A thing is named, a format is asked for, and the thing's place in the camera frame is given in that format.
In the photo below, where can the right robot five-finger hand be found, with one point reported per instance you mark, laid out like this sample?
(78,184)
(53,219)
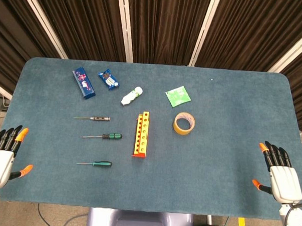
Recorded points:
(286,181)

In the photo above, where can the blue cookie packet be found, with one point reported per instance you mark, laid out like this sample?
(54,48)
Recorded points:
(108,79)

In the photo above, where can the lavender robot torso base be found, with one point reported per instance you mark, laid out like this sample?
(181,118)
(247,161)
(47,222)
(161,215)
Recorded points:
(136,222)

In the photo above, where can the green sachet packet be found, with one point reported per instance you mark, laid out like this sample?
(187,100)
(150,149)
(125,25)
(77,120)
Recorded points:
(178,96)

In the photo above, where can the right lavender robot arm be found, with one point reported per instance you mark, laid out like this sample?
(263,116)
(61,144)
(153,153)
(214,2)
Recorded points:
(297,224)

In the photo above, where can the yellow packing tape roll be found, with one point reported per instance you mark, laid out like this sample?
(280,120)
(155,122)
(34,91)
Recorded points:
(176,127)

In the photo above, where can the black metal precision screwdriver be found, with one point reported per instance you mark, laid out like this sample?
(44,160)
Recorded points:
(100,118)

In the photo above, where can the white small bottle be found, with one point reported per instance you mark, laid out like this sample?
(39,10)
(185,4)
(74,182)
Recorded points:
(131,95)

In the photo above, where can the grey table leg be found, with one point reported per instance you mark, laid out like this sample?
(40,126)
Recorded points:
(209,219)

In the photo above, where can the blue-green carpet table mat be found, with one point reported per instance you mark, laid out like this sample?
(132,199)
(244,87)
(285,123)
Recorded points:
(214,158)

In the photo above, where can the white frame post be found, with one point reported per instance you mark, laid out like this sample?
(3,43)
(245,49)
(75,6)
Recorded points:
(44,23)
(1,91)
(294,54)
(204,30)
(126,26)

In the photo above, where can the long blue snack box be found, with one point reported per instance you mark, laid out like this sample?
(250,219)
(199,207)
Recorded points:
(83,83)

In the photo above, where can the orange yellow rack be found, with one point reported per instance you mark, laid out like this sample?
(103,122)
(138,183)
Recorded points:
(144,132)

